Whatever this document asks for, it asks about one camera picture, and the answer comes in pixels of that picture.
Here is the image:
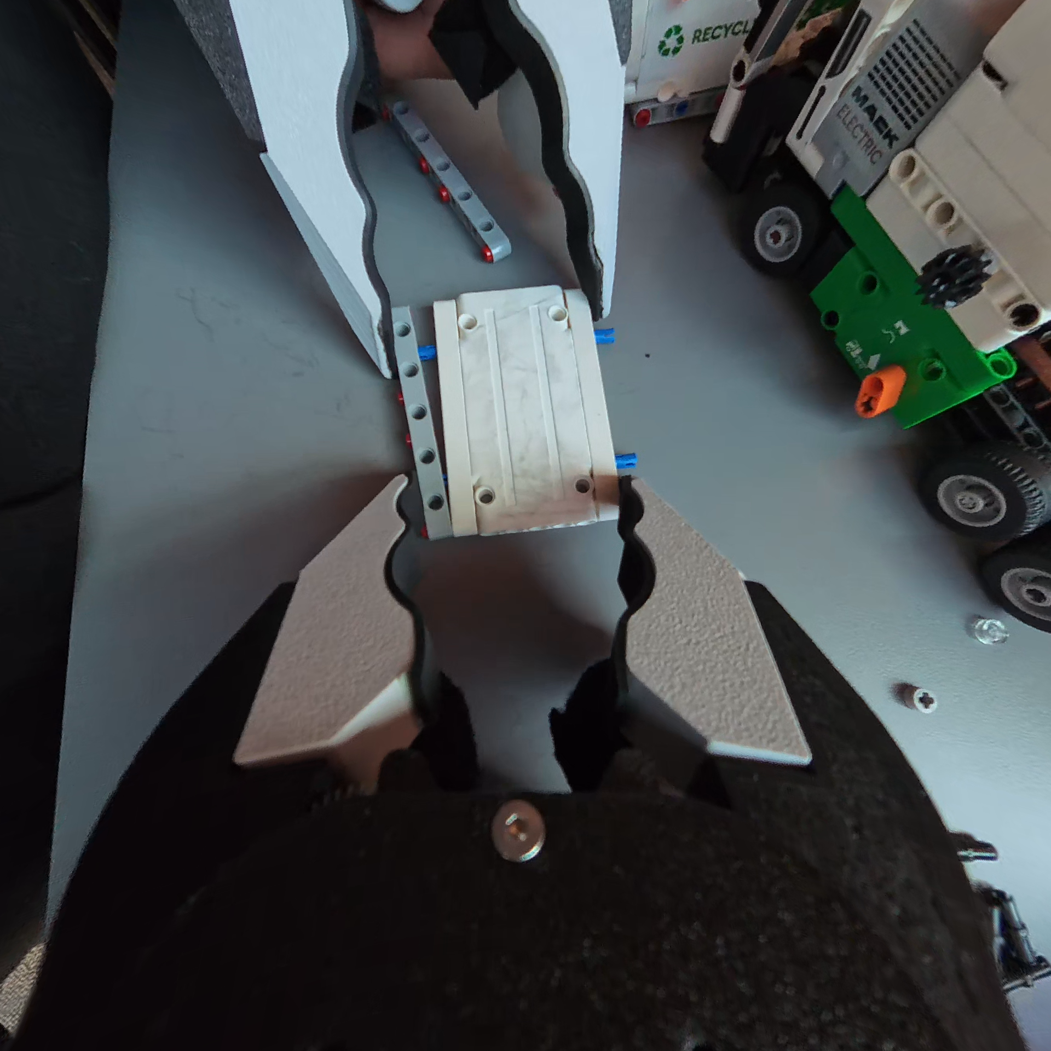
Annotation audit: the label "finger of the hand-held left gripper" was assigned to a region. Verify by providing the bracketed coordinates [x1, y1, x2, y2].
[501, 0, 628, 321]
[201, 0, 397, 380]

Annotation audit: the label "white lego panel blue pins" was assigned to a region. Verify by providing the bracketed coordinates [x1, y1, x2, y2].
[417, 283, 642, 537]

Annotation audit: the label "grey lego beam red pins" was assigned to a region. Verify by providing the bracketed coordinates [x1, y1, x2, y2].
[390, 305, 455, 541]
[380, 99, 512, 264]

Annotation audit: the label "white green lego truck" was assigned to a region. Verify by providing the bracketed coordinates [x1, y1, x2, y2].
[702, 0, 1051, 635]

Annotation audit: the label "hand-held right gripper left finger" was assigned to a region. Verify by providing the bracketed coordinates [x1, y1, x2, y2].
[232, 475, 436, 770]

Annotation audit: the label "person's left hand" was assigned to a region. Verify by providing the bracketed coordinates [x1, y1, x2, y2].
[368, 0, 568, 218]

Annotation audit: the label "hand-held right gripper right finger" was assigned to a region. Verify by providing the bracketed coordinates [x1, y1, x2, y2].
[610, 475, 815, 766]

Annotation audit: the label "white lego container assembly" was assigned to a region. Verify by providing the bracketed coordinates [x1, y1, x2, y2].
[624, 0, 769, 126]

